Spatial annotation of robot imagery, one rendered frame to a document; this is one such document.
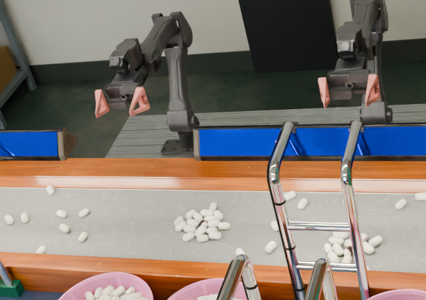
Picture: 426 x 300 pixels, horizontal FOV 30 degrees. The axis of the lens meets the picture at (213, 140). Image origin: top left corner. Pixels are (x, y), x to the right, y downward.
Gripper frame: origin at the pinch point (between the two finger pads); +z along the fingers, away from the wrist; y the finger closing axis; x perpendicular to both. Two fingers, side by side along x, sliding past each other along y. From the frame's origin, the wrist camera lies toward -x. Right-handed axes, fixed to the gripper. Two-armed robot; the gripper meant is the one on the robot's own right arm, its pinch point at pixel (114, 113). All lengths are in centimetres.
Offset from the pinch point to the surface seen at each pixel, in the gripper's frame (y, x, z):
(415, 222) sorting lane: 73, 33, 5
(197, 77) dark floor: -60, 110, -191
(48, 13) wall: -138, 66, -195
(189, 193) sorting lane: 10.1, 33.3, -6.6
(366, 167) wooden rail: 60, 31, -14
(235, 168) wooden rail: 22.5, 30.9, -14.8
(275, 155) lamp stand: 49, -5, 26
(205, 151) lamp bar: 29.8, 0.4, 16.5
